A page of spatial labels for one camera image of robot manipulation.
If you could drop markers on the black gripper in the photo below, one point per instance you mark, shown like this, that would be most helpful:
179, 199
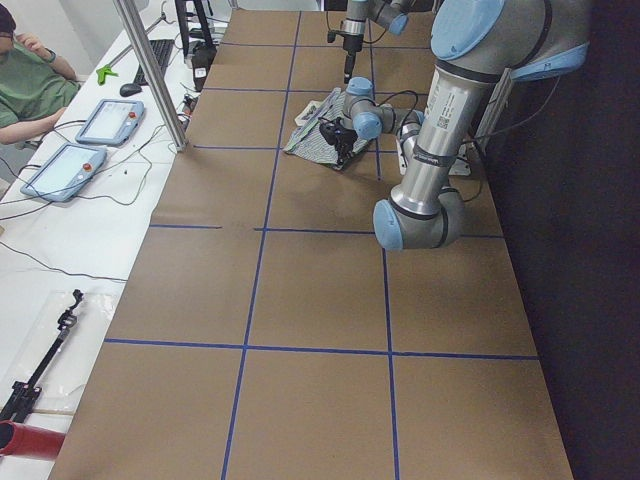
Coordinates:
352, 43
342, 143

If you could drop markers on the red cylinder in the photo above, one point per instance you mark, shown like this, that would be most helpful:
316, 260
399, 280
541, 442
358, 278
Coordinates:
27, 441

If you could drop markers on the upper blue teach pendant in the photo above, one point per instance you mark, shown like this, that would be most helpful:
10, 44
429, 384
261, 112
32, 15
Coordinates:
111, 123

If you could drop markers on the green plastic clip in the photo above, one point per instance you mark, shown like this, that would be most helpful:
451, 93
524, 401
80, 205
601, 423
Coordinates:
104, 72

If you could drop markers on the blue teach pendant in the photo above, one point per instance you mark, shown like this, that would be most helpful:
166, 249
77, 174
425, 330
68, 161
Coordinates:
111, 123
63, 175

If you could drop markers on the black box with label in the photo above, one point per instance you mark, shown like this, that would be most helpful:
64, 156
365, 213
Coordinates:
202, 59

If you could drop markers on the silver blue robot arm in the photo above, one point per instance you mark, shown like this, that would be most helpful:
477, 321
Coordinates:
474, 42
392, 16

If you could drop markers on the lower blue teach pendant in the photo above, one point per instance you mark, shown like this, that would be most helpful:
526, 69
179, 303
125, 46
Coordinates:
63, 175

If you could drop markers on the person in green shirt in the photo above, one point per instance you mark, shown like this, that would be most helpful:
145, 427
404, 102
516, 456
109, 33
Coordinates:
37, 85

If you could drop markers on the aluminium frame post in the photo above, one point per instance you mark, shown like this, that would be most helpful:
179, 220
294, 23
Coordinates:
134, 28

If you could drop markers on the black tripod tool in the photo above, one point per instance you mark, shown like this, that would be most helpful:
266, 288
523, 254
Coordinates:
25, 394

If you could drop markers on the black computer mouse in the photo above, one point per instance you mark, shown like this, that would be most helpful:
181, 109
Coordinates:
130, 89

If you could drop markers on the blue white striped polo shirt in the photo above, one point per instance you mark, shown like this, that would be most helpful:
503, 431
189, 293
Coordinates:
307, 142

